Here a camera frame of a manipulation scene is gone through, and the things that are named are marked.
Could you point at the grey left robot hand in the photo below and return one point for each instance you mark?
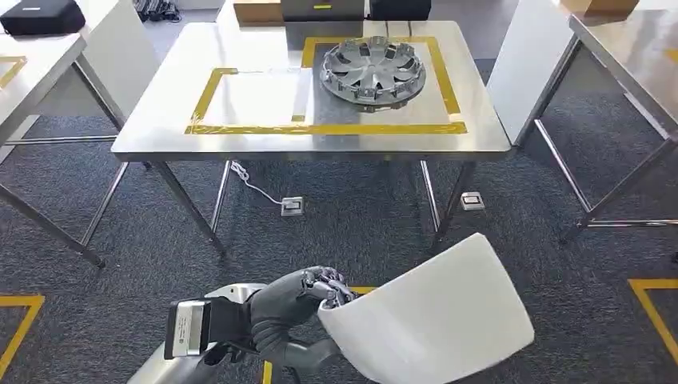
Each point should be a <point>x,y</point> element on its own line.
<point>281,307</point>

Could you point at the white curved plastic panel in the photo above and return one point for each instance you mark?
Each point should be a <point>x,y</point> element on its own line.
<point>439,318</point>

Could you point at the steel floor socket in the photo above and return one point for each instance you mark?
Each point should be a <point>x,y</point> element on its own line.
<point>472,201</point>
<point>292,206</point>

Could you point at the steel table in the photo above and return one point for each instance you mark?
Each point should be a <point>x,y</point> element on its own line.
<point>265,140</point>
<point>32,79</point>
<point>630,58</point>

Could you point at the silver wheel hubcap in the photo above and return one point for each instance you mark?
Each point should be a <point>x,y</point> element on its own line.
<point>373,71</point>

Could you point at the yellow floor tape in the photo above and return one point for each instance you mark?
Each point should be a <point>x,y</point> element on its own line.
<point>21,328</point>
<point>654,312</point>

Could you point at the brown cardboard box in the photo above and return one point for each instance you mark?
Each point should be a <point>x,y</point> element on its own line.
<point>258,10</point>
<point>598,5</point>

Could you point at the grey box with yellow label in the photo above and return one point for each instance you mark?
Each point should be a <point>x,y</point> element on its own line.
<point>323,10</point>

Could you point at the white upright board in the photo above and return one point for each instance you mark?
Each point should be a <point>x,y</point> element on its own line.
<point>122,53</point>
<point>529,69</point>

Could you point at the black box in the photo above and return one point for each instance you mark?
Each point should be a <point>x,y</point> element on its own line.
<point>400,9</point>

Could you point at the black soft case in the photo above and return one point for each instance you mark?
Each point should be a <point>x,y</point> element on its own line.
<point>42,16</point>

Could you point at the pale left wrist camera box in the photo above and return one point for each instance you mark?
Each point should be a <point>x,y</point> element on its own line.
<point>188,328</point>

